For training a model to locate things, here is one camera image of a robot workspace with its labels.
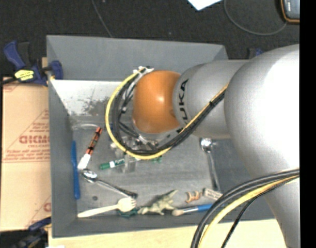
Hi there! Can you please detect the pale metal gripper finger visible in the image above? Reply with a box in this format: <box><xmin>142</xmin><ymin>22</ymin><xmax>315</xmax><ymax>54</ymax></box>
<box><xmin>110</xmin><ymin>142</ymin><xmax>123</xmax><ymax>161</ymax></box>
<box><xmin>123</xmin><ymin>154</ymin><xmax>137</xmax><ymax>173</ymax></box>

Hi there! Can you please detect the green marker pen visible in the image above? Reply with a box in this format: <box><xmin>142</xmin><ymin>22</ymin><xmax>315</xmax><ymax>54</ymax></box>
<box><xmin>99</xmin><ymin>154</ymin><xmax>163</xmax><ymax>171</ymax></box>

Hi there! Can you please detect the orange black marker white cap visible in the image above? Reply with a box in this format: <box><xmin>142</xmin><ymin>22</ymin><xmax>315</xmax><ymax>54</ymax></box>
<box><xmin>77</xmin><ymin>127</ymin><xmax>104</xmax><ymax>171</ymax></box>

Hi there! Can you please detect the grey metal bin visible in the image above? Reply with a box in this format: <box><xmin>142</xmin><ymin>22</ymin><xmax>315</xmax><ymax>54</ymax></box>
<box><xmin>45</xmin><ymin>35</ymin><xmax>276</xmax><ymax>238</ymax></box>

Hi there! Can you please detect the pale plastic fork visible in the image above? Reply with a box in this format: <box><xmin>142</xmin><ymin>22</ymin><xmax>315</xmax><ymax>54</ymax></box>
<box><xmin>77</xmin><ymin>197</ymin><xmax>137</xmax><ymax>219</ymax></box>

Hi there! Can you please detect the blue flat plastic stick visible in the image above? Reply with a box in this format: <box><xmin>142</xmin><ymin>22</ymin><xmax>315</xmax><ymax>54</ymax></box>
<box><xmin>71</xmin><ymin>140</ymin><xmax>81</xmax><ymax>200</ymax></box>

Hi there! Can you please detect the dark green small thing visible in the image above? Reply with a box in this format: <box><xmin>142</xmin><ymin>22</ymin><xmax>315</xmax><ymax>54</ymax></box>
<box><xmin>117</xmin><ymin>207</ymin><xmax>138</xmax><ymax>218</ymax></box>

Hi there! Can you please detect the green toy dinosaur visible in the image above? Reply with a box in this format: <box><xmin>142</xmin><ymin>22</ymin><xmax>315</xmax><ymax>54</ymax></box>
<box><xmin>137</xmin><ymin>189</ymin><xmax>179</xmax><ymax>216</ymax></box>

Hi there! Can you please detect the all-metal spoon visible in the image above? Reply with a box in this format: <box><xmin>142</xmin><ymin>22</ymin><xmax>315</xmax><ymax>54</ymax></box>
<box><xmin>200</xmin><ymin>137</ymin><xmax>221</xmax><ymax>191</ymax></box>

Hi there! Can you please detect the orange toy animal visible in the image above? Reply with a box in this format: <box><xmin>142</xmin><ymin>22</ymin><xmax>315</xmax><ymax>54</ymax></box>
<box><xmin>184</xmin><ymin>191</ymin><xmax>203</xmax><ymax>204</ymax></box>

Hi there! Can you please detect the small grey packet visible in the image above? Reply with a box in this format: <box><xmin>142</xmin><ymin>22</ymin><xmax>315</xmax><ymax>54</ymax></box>
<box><xmin>202</xmin><ymin>188</ymin><xmax>224</xmax><ymax>201</ymax></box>

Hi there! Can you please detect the brown cardboard board red print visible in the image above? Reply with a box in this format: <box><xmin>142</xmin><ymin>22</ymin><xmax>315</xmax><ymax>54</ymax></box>
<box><xmin>0</xmin><ymin>77</ymin><xmax>52</xmax><ymax>233</ymax></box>

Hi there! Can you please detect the metal spoon dark handle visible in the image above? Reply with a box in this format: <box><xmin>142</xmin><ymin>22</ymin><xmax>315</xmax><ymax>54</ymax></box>
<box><xmin>80</xmin><ymin>168</ymin><xmax>138</xmax><ymax>199</ymax></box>

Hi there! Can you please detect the blue-handled paintbrush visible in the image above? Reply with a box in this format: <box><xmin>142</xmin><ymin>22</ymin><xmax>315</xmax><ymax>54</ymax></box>
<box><xmin>171</xmin><ymin>203</ymin><xmax>216</xmax><ymax>217</ymax></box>

